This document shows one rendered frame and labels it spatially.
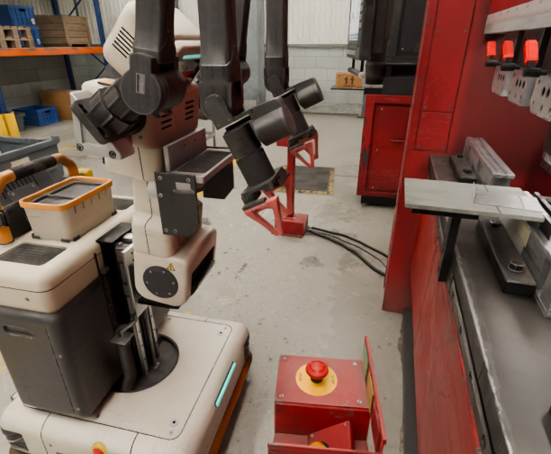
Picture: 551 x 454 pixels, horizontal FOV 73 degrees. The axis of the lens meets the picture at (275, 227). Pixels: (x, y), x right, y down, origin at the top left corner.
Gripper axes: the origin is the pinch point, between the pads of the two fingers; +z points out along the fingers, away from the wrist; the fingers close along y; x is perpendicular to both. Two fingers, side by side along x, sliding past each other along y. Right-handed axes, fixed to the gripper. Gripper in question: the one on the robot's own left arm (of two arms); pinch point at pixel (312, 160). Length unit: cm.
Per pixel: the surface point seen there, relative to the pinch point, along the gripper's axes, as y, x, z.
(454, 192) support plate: -19.8, -31.8, 15.7
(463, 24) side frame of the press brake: 64, -58, -13
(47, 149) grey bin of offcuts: 106, 193, -59
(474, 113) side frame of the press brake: 63, -53, 21
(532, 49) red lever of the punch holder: -13, -55, -6
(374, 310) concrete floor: 64, 19, 102
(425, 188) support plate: -18.8, -26.3, 12.9
